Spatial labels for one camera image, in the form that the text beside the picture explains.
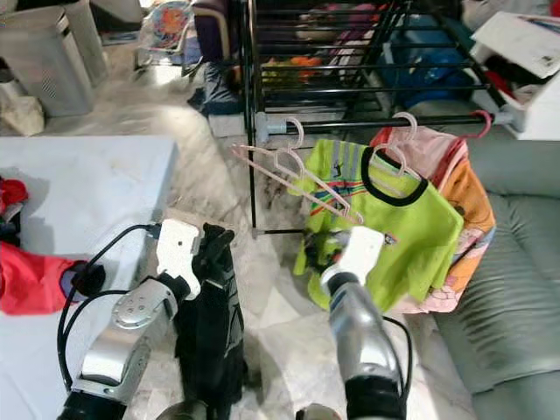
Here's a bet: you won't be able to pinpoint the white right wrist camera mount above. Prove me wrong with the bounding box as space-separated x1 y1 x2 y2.
332 226 386 290

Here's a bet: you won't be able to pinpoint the red plastic hanger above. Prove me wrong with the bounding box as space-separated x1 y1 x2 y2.
468 109 495 141

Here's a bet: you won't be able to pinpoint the grey right robot leg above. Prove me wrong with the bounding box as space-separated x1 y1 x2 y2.
296 404 342 420

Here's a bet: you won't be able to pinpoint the black metal drying rack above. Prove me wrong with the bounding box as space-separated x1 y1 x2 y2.
243 0 522 237

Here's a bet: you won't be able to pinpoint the grey-green leather sofa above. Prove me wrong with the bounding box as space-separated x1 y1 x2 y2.
429 127 560 420

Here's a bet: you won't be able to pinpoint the purple armchair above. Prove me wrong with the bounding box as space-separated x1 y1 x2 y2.
192 0 250 62

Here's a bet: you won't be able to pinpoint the orange and yellow toys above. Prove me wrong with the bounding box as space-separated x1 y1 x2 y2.
262 54 325 84

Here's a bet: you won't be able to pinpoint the red long-sleeved garment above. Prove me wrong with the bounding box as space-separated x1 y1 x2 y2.
0 178 106 316

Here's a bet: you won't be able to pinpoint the pink and orange garment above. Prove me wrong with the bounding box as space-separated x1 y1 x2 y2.
367 125 497 314

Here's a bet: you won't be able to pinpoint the white plastic storage box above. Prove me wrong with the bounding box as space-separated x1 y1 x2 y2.
468 10 560 141

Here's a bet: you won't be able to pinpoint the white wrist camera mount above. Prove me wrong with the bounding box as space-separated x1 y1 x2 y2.
332 226 386 290
156 219 202 294

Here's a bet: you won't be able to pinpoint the white plastic hanger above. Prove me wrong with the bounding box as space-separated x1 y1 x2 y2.
367 112 419 180

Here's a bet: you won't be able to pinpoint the beige bag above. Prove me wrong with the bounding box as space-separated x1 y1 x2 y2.
0 92 45 137

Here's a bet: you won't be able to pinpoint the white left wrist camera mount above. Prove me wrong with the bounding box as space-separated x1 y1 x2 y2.
156 219 202 294

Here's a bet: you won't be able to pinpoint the blue bag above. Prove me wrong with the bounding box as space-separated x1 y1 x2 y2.
381 13 478 110

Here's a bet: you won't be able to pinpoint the grey robot leg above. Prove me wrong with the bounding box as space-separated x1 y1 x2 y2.
296 404 342 420
153 401 211 420

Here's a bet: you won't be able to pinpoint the large white folding table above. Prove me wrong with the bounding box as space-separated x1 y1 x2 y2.
0 136 179 420

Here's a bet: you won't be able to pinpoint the colourful children's seat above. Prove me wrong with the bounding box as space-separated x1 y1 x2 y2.
136 0 193 67

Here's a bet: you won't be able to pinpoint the black garment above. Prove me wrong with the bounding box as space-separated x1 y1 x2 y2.
0 210 23 248
173 223 250 420

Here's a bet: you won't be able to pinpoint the lime green t-shirt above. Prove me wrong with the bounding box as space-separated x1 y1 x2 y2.
293 138 465 314

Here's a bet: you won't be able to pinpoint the dark blue cloth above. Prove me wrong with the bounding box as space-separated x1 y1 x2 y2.
188 61 250 115

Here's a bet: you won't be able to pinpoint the grey left robot leg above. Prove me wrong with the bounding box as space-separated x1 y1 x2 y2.
153 401 211 420

